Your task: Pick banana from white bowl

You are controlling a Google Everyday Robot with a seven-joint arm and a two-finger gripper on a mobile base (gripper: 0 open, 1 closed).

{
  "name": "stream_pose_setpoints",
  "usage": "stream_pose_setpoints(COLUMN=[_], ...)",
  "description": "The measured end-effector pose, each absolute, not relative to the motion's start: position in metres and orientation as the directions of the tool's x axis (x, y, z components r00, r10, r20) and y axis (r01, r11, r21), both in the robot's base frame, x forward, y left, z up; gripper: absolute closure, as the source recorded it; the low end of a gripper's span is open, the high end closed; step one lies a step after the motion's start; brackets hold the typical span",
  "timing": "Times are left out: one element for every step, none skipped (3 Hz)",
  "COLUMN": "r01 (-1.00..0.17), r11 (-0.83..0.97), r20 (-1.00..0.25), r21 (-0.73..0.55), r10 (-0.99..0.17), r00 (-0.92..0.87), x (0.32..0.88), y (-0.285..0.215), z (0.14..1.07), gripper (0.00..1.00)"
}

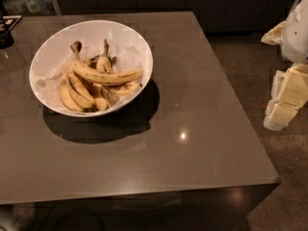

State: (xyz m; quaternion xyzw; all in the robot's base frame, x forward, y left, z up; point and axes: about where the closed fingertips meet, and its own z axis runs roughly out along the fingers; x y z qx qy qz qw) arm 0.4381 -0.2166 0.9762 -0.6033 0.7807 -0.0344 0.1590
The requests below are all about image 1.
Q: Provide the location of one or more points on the white paper in bowl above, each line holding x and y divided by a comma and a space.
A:
50, 63

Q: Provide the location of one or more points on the white bowl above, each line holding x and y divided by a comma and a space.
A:
92, 33

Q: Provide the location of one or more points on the left inner yellow banana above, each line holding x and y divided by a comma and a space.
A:
78, 90

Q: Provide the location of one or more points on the shelf with bottles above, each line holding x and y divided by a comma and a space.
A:
30, 7

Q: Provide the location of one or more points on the upright banana with stem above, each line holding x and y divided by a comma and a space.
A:
103, 63

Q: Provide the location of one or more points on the long top yellow banana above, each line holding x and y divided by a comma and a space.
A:
108, 78

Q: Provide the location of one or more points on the black object at left edge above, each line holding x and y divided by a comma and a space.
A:
7, 22

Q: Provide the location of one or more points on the spotted right banana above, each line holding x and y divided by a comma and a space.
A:
124, 90

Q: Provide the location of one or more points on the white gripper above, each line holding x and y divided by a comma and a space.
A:
296, 33

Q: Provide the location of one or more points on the small bottom banana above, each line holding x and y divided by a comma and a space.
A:
101, 103

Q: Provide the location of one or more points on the left outer yellow banana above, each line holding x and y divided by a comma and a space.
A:
65, 96

